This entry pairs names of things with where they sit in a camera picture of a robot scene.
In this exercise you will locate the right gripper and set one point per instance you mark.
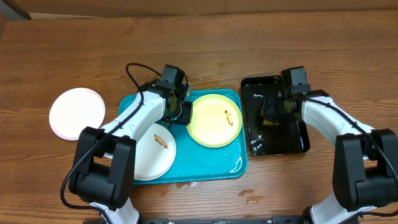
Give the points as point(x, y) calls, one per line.
point(270, 110)

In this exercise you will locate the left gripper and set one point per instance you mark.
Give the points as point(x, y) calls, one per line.
point(186, 118)

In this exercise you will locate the green rimmed plate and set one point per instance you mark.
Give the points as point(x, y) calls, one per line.
point(216, 121)

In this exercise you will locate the white plate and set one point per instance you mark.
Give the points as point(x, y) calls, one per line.
point(155, 153)
point(74, 110)

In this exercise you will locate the green yellow sponge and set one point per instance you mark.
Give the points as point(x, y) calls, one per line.
point(269, 123)

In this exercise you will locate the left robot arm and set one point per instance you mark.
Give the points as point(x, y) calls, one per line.
point(103, 168)

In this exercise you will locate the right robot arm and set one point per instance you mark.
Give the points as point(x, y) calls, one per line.
point(365, 160)

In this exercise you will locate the black rectangular tray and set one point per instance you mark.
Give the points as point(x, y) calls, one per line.
point(267, 139)

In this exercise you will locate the teal plastic tray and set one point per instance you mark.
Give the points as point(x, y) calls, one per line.
point(194, 162)

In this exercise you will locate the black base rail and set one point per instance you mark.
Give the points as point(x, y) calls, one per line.
point(273, 220)

